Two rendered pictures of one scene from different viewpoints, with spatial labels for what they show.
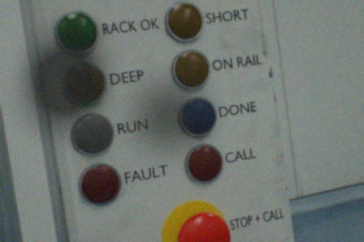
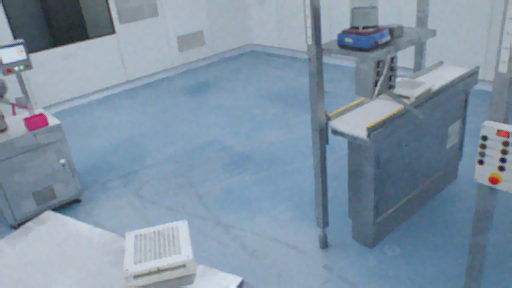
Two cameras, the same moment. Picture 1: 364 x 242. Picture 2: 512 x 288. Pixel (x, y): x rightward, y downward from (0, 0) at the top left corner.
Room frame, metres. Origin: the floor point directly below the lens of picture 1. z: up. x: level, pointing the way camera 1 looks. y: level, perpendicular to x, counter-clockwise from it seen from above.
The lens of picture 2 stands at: (-0.76, -1.08, 1.92)
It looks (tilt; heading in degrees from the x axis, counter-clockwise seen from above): 26 degrees down; 75
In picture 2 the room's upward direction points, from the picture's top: 7 degrees counter-clockwise
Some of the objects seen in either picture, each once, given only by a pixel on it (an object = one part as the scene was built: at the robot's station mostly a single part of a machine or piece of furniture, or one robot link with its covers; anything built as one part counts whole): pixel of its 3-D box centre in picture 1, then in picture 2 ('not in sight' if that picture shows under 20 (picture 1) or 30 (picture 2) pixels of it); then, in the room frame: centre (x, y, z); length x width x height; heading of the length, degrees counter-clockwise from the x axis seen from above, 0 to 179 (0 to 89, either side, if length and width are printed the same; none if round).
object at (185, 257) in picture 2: not in sight; (157, 246); (-0.83, 0.26, 0.93); 0.25 x 0.24 x 0.02; 85
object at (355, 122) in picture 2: not in sight; (412, 96); (0.91, 1.14, 0.89); 1.35 x 0.25 x 0.05; 23
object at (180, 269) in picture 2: not in sight; (160, 256); (-0.83, 0.26, 0.88); 0.24 x 0.24 x 0.02; 85
